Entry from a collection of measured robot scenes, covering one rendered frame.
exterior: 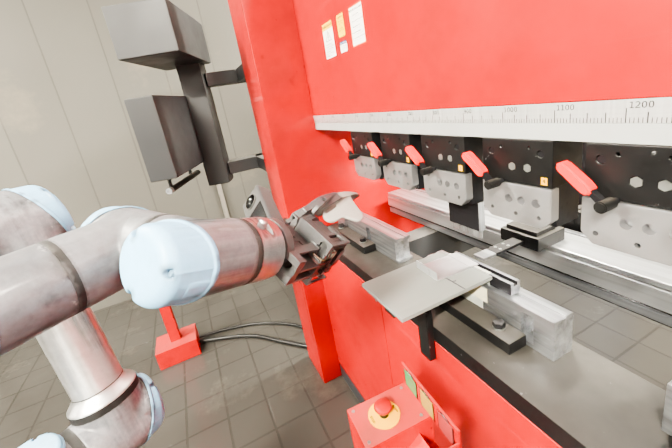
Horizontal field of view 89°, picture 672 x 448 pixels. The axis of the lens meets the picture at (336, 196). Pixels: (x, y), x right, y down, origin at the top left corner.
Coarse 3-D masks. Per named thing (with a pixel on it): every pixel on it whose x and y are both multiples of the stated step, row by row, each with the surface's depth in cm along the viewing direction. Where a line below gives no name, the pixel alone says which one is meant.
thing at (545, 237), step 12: (504, 228) 100; (516, 228) 97; (528, 228) 94; (552, 228) 94; (564, 228) 94; (516, 240) 95; (528, 240) 93; (540, 240) 91; (552, 240) 93; (480, 252) 92; (492, 252) 91
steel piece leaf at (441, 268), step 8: (448, 256) 94; (424, 264) 92; (432, 264) 91; (440, 264) 90; (448, 264) 90; (456, 264) 89; (464, 264) 88; (432, 272) 84; (440, 272) 87; (448, 272) 86; (456, 272) 85
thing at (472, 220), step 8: (456, 208) 88; (464, 208) 85; (472, 208) 83; (480, 208) 81; (456, 216) 89; (464, 216) 86; (472, 216) 83; (480, 216) 82; (456, 224) 91; (464, 224) 87; (472, 224) 84; (480, 224) 82; (472, 232) 86; (480, 232) 84
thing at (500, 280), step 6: (468, 258) 91; (480, 264) 88; (492, 270) 84; (498, 270) 84; (492, 276) 82; (498, 276) 81; (504, 276) 81; (510, 276) 80; (492, 282) 82; (498, 282) 81; (504, 282) 79; (510, 282) 78; (516, 282) 78; (498, 288) 81; (504, 288) 80; (510, 288) 78; (516, 288) 79; (510, 294) 78
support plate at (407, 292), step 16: (432, 256) 95; (400, 272) 90; (416, 272) 89; (464, 272) 85; (480, 272) 84; (368, 288) 85; (384, 288) 84; (400, 288) 83; (416, 288) 82; (432, 288) 81; (448, 288) 80; (384, 304) 78; (400, 304) 77; (416, 304) 76; (432, 304) 75; (400, 320) 73
